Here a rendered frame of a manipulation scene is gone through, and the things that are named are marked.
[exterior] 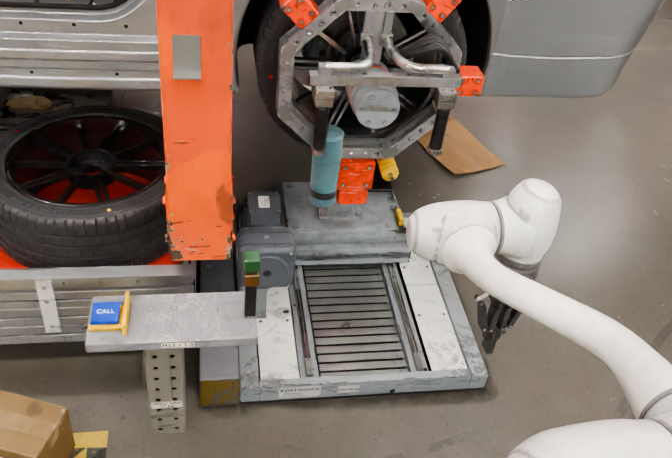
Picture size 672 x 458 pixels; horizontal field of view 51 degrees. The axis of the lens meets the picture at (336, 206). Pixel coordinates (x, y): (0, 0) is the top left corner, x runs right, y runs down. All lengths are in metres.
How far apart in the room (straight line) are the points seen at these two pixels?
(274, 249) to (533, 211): 1.05
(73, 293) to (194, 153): 0.66
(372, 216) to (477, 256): 1.42
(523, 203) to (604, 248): 1.88
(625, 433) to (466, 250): 0.45
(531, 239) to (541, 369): 1.28
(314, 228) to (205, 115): 0.97
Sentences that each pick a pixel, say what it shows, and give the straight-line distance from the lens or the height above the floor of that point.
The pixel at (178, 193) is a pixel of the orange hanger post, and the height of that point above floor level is 0.75.
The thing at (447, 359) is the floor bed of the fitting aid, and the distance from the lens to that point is 2.40.
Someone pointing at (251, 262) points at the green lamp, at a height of 0.66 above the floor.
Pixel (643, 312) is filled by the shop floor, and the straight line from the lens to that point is 2.98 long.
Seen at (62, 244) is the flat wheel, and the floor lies 0.42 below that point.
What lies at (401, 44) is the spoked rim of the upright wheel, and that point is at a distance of 2.23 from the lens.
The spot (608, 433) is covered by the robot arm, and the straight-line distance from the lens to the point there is 0.94.
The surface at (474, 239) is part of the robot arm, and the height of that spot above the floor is 1.08.
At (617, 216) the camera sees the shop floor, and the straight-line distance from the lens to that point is 3.41.
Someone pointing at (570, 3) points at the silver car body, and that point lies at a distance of 2.38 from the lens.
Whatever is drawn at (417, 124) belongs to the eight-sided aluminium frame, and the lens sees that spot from 2.28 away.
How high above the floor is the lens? 1.87
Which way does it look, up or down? 38 degrees down
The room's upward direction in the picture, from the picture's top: 7 degrees clockwise
